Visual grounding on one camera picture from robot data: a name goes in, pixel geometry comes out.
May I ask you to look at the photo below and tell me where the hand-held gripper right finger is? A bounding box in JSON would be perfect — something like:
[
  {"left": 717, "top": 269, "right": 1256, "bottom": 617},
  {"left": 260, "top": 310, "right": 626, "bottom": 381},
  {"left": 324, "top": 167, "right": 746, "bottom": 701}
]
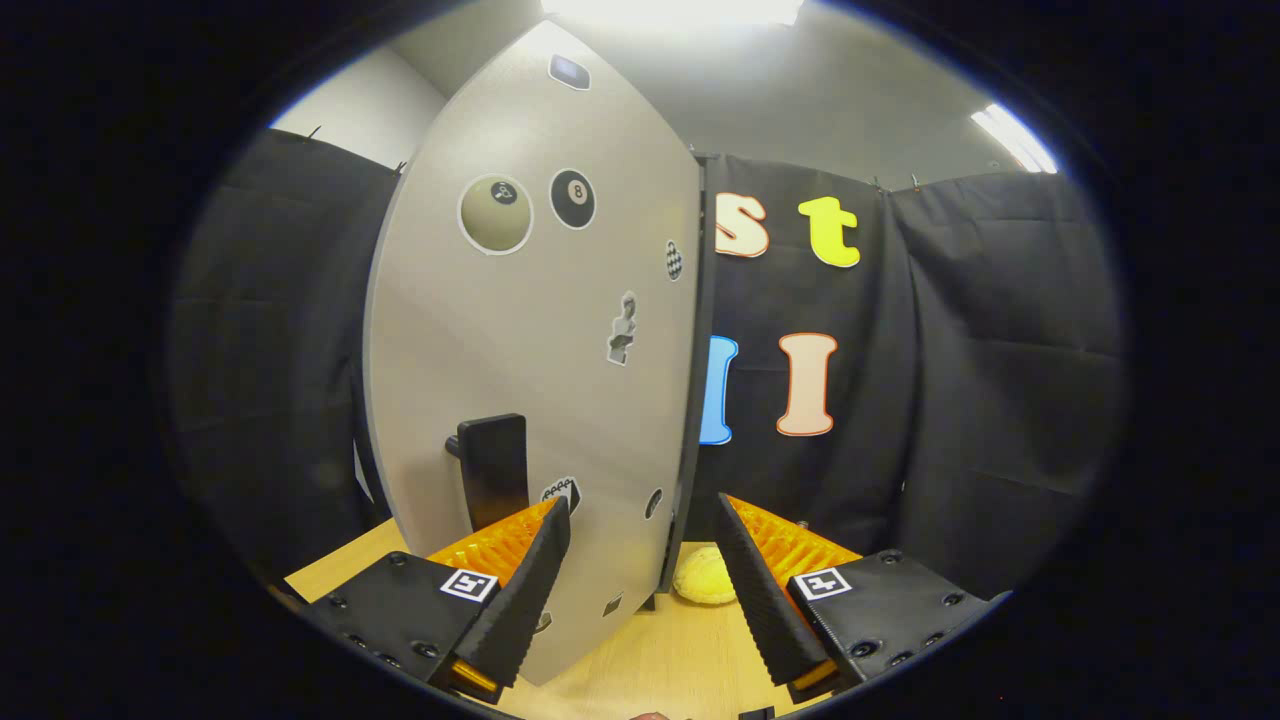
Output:
[{"left": 714, "top": 492, "right": 1009, "bottom": 703}]

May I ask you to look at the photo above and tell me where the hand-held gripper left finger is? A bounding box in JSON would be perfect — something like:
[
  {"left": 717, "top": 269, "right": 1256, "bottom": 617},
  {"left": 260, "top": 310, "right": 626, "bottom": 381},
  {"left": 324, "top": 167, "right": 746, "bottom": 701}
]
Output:
[{"left": 300, "top": 495, "right": 573, "bottom": 706}]

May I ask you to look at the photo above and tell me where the black door handle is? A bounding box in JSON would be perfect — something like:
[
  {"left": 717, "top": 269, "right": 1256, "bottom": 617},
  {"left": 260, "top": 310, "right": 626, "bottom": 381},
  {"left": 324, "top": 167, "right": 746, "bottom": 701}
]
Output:
[{"left": 445, "top": 413, "right": 531, "bottom": 533}]

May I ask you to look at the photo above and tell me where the grey shoe cabinet door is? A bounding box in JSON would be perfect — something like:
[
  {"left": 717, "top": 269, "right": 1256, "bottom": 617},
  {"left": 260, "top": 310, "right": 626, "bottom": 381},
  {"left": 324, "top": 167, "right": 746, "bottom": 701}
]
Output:
[{"left": 362, "top": 20, "right": 706, "bottom": 688}]

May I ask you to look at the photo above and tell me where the grey shoe cabinet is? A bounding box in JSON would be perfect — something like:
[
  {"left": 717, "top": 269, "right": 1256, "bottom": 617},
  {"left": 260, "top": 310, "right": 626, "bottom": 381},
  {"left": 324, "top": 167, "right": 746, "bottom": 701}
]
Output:
[{"left": 655, "top": 150, "right": 719, "bottom": 613}]

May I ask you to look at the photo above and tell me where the yellow round object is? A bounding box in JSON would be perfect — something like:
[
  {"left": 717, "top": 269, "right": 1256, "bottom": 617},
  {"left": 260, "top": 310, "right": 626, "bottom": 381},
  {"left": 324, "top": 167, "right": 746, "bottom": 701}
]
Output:
[{"left": 672, "top": 545, "right": 741, "bottom": 607}]

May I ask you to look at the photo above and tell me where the black backdrop cloth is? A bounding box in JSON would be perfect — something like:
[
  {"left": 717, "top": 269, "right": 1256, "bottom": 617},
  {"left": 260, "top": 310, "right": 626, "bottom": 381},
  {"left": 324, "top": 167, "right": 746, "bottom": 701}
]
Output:
[{"left": 168, "top": 128, "right": 1131, "bottom": 601}]

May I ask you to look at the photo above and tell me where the wide ceiling light panel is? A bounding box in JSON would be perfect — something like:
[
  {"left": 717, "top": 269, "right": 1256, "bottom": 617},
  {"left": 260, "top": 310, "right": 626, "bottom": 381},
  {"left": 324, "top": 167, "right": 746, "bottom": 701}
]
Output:
[{"left": 540, "top": 0, "right": 806, "bottom": 29}]

